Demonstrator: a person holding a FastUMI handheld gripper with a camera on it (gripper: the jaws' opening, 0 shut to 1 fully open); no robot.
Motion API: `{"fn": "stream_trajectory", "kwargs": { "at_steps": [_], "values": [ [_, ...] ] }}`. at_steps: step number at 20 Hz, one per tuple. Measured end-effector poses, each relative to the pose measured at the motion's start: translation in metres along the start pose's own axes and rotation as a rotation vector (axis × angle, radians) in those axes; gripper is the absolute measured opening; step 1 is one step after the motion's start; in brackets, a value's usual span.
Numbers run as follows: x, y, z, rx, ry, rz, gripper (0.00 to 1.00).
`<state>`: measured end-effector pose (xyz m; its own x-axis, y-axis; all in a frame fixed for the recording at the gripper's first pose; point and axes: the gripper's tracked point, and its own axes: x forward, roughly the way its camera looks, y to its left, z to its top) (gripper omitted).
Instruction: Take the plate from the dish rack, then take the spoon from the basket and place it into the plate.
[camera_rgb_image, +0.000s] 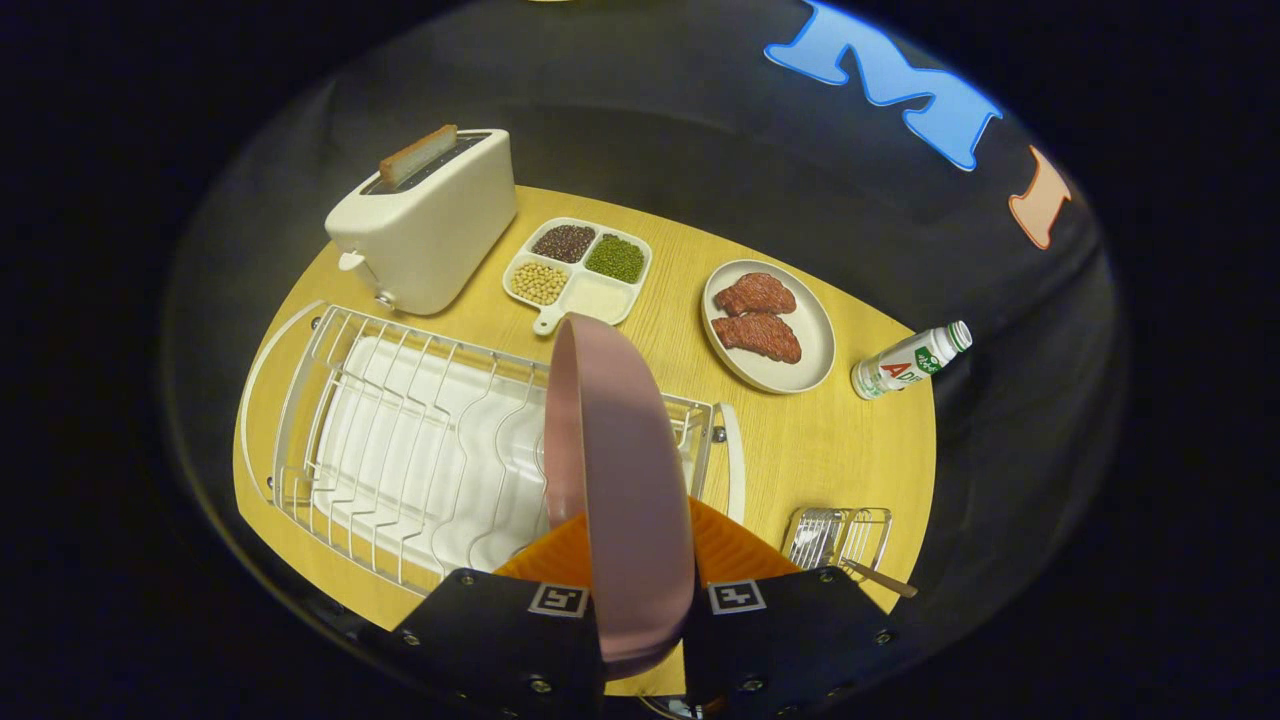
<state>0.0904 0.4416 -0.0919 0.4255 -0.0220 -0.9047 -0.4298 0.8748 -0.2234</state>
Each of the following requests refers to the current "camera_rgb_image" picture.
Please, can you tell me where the beige round dish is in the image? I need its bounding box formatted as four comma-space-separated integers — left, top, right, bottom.
702, 260, 836, 394

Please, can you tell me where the pile of green beans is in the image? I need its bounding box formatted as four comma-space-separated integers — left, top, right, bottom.
585, 234, 646, 284

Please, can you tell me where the metal wire basket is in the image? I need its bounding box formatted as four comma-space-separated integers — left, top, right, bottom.
782, 506, 893, 576

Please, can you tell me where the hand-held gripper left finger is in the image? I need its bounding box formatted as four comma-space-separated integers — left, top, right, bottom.
390, 510, 606, 720

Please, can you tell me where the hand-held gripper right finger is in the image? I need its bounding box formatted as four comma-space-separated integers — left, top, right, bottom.
683, 498, 901, 720

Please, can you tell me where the white wire dish rack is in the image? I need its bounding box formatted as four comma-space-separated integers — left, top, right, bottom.
238, 300, 746, 596

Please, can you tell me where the black backdrop cloth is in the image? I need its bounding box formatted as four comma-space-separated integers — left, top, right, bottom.
165, 0, 1131, 681

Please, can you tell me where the red meat slice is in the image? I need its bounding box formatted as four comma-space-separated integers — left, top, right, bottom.
711, 313, 803, 364
713, 273, 798, 318

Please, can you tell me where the white drink bottle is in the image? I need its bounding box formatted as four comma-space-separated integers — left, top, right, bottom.
851, 320, 973, 401

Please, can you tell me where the toast bread slice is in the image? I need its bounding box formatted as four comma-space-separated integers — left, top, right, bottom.
378, 124, 459, 189

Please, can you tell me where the cream toaster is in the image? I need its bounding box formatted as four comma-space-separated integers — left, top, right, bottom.
325, 128, 518, 317

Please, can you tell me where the white divided tray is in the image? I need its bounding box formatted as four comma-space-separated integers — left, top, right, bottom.
502, 217, 653, 336

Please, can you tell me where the pile of dark red beans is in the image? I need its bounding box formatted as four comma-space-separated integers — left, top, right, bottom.
531, 224, 597, 264

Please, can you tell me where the pile of yellow soybeans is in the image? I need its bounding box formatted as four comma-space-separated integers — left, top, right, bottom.
510, 262, 569, 306

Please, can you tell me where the wooden handled spoon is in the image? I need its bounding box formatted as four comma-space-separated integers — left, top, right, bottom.
843, 558, 918, 599

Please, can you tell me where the pink plate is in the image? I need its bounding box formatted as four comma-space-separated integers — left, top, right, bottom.
543, 312, 698, 681

